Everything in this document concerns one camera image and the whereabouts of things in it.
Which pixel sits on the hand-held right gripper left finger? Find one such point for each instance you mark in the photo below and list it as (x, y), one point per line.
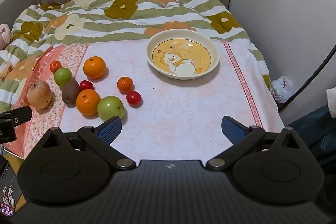
(111, 129)

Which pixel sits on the pink plush toy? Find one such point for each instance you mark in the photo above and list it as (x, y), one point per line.
(4, 36)

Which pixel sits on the small tangerine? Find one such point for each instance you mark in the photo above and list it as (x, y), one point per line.
(55, 66)
(125, 84)

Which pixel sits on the person's leg in jeans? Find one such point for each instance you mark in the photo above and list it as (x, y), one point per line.
(315, 129)

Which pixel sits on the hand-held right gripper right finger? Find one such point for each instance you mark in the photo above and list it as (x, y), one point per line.
(232, 130)

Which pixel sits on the white plastic bag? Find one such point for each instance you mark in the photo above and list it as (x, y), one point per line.
(282, 88)

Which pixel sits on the white garment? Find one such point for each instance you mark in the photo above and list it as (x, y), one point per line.
(332, 103)

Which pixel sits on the striped floral blanket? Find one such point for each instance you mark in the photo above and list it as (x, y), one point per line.
(131, 14)

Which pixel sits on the small red plum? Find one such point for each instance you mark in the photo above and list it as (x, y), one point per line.
(87, 85)

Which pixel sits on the cream plate with duck print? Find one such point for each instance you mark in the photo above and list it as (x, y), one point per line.
(183, 54)

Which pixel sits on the large green apple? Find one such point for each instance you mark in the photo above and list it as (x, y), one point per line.
(109, 108)

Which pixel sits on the reddish yellow apple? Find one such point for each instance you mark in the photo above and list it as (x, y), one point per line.
(39, 94)

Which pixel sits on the red cherry tomato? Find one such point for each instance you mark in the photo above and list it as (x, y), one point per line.
(134, 98)

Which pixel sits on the small printed box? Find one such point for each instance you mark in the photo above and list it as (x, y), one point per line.
(5, 70)

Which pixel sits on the small green apple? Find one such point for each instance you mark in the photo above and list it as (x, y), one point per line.
(63, 76)

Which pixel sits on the grey sofa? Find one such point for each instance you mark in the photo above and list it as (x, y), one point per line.
(13, 1)

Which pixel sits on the large orange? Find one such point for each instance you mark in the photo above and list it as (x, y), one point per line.
(94, 67)
(88, 102)

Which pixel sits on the brown kiwi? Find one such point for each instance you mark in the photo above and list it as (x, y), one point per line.
(70, 92)

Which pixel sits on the pink patterned white cloth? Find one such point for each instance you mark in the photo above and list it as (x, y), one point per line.
(170, 108)

